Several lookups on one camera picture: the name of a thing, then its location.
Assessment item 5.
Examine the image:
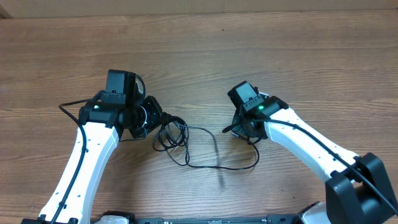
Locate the black cable bundle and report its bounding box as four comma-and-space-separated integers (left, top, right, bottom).
152, 111, 261, 171

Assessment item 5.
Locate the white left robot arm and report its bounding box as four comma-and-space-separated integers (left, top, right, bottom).
22, 70, 162, 223

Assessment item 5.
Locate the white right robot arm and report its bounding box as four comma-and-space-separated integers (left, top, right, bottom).
223, 81, 397, 223

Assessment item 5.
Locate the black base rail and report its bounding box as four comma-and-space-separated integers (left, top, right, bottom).
93, 202, 326, 224

